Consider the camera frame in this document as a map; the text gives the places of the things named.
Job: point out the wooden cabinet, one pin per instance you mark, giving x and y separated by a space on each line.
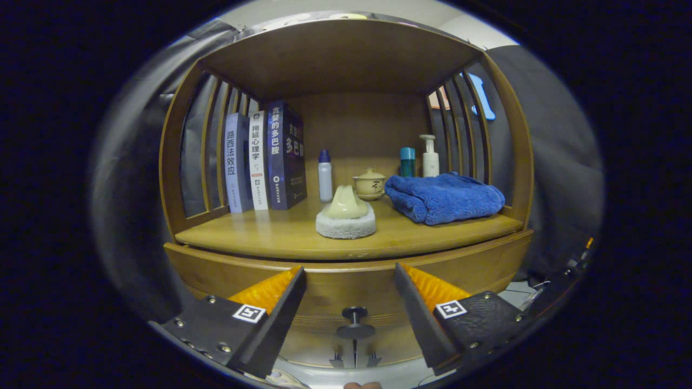
340 54

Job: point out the black round drawer knob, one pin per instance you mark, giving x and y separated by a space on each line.
355 329

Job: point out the teal bottle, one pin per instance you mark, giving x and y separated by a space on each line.
407 165

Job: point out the white pump bottle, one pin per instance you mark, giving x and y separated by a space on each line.
431 162

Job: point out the wooden cabinet door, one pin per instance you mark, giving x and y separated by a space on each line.
313 351
397 351

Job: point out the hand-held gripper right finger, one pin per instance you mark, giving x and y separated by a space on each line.
419 324

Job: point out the wooden drawer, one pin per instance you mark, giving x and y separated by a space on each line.
346 281

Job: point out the white book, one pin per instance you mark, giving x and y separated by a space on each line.
258 162

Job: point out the blue folded towel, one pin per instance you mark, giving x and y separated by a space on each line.
443 200

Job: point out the beige lidded tea cup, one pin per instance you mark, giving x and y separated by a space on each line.
370 186

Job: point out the wooden countertop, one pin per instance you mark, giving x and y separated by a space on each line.
281 232

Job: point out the black device with orange part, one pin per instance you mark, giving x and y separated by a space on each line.
578 259

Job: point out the white sponge with pale-green grip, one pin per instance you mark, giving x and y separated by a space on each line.
346 224

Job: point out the dark blue book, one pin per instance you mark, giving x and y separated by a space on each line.
286 156

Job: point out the pale blue-grey book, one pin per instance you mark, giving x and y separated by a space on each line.
237 162

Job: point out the white bottle with blue cap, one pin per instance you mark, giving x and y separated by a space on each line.
325 181

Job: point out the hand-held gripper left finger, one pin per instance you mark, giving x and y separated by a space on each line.
273 335

